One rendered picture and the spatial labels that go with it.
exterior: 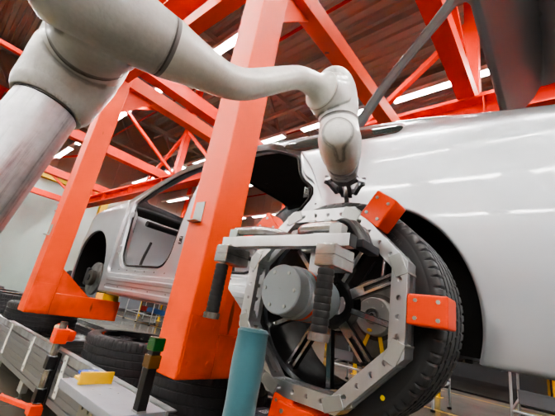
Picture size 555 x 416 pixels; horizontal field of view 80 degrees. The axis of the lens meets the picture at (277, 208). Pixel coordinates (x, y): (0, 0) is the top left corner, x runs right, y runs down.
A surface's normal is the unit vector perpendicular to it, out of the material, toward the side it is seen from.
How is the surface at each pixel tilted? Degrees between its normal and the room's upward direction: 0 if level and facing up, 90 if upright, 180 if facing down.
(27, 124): 90
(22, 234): 90
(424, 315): 90
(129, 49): 158
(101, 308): 90
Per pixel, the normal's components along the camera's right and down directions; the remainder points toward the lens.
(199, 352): 0.76, -0.08
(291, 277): -0.62, -0.34
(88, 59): -0.04, 0.92
